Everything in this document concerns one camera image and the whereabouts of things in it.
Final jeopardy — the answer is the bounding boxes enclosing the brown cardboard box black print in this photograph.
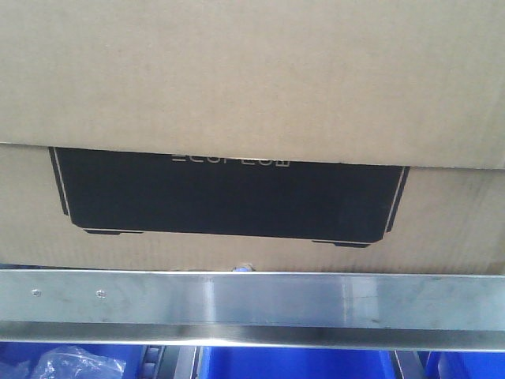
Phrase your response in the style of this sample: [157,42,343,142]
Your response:
[1,1,504,275]

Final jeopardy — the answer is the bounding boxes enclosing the middle blue plastic bin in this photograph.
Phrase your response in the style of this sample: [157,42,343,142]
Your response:
[199,347,395,378]

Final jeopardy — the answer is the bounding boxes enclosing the blue plastic bin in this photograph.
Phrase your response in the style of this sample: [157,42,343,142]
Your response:
[1,342,144,378]
[424,351,504,379]
[199,347,395,378]

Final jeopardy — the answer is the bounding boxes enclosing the clear plastic bag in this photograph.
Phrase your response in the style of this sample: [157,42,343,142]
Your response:
[30,346,126,379]

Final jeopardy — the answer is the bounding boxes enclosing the right blue plastic bin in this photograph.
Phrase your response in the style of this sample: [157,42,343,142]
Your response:
[424,351,504,379]

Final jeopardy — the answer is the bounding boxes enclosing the left blue plastic bin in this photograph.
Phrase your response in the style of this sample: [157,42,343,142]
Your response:
[1,342,144,378]

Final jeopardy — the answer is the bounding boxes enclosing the metal shelf rail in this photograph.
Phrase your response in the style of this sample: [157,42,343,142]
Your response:
[1,269,504,351]

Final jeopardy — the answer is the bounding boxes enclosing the grey shelf upright post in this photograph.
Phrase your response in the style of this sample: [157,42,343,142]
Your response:
[139,345,201,379]

